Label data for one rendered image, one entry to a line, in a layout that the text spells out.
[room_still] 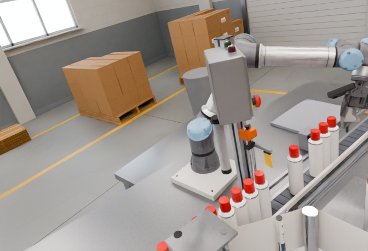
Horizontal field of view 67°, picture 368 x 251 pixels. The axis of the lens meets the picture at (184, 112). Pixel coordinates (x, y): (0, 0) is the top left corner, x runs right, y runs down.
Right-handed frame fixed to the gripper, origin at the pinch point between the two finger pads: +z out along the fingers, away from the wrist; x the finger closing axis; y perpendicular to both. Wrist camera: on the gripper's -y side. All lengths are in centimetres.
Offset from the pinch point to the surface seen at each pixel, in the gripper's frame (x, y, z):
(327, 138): -13.7, 2.3, 5.8
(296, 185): -26.2, 1.9, 24.1
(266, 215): -41, 2, 34
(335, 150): -4.6, 2.4, 10.3
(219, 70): -71, -3, -9
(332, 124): -10.6, 1.2, 0.2
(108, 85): 29, -337, 29
